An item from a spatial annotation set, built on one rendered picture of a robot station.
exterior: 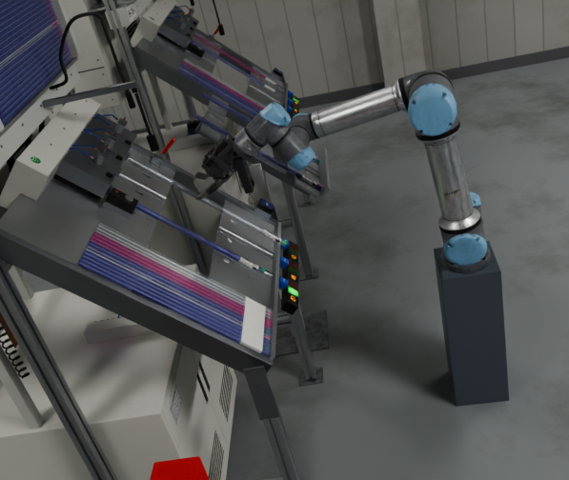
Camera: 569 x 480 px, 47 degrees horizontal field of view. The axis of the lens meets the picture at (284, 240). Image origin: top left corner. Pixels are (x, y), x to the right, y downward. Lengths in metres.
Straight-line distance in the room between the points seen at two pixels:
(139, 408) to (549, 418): 1.34
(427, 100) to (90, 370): 1.20
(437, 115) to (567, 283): 1.43
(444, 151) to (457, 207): 0.17
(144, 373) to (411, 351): 1.16
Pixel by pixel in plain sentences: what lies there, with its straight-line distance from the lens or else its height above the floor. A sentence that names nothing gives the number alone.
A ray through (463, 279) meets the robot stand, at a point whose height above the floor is 0.54.
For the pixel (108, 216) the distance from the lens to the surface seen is 1.77.
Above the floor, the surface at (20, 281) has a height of 0.70.
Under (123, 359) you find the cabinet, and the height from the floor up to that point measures 0.62.
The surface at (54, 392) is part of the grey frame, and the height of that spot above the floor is 0.78.
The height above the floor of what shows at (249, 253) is 0.78.
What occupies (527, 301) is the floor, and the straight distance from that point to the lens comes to 2.87.
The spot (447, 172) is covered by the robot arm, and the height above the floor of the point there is 0.96.
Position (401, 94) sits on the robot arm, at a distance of 1.85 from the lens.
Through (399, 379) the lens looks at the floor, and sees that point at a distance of 2.56.
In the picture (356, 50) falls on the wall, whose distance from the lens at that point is 5.15.
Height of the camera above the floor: 1.78
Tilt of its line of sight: 30 degrees down
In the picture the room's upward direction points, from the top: 15 degrees counter-clockwise
